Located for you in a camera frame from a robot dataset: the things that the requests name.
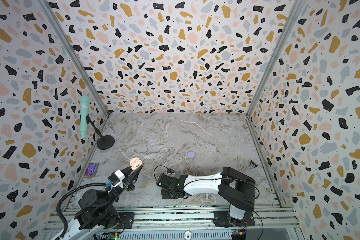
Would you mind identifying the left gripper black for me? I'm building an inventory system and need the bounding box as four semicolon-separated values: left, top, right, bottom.
103;162;143;210

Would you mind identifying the pink earbud charging case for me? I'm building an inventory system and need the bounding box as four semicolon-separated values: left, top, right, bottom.
130;158;143;171

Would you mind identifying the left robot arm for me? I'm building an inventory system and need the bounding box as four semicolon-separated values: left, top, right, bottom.
52;160;143;240

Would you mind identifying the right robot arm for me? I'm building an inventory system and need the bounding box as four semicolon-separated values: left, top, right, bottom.
156;167;260;221

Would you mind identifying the purple earbud charging case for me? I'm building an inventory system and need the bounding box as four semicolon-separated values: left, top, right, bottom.
187;151;196;159

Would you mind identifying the colourful card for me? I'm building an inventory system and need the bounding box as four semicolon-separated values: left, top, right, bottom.
84;163;99;178

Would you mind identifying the black microphone stand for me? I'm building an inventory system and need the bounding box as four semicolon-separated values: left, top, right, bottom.
86;115;115;150

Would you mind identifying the small dark wrapper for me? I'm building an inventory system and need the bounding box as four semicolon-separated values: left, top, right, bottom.
250;160;258;170

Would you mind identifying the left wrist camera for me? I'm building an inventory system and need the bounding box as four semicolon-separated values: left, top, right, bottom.
108;170;125;189

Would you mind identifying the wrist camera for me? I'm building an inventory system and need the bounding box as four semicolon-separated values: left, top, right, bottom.
108;170;125;189
167;168;175;175

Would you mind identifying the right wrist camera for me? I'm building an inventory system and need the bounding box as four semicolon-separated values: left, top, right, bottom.
167;168;175;175

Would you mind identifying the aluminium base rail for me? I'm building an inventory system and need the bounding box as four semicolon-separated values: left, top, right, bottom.
41;205;304;240

